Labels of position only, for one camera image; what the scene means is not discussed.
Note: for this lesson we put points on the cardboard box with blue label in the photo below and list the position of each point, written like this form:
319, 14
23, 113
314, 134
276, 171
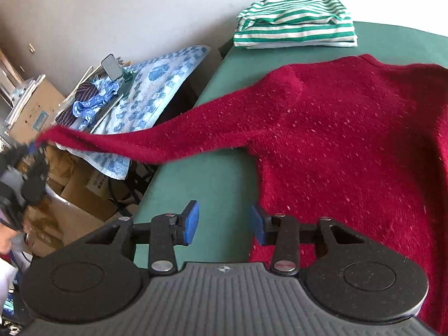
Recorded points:
35, 112

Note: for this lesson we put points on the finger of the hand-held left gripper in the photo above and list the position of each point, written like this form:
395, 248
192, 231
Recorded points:
35, 182

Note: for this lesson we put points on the small blue patterned cloth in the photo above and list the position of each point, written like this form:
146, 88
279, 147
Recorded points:
91, 105

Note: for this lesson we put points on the green white striped folded shirt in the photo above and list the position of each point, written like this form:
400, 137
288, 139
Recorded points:
297, 24

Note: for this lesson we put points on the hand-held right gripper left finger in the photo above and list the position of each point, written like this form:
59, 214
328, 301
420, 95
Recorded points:
191, 222

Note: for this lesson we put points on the blue printed white cloth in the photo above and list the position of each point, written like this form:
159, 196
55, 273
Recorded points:
157, 77

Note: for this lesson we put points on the red knit sweater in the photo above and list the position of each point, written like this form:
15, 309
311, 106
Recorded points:
332, 129

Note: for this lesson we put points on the dark striped cloth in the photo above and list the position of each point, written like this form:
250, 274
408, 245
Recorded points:
82, 94

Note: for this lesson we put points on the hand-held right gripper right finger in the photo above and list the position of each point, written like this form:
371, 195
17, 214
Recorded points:
257, 225

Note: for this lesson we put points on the stack of papers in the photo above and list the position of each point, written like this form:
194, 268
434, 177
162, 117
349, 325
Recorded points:
21, 98

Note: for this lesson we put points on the brown cardboard box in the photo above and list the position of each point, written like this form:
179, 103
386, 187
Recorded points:
91, 192
59, 231

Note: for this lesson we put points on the grey phone on clamp stand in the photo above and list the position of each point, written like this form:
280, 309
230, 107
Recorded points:
111, 65

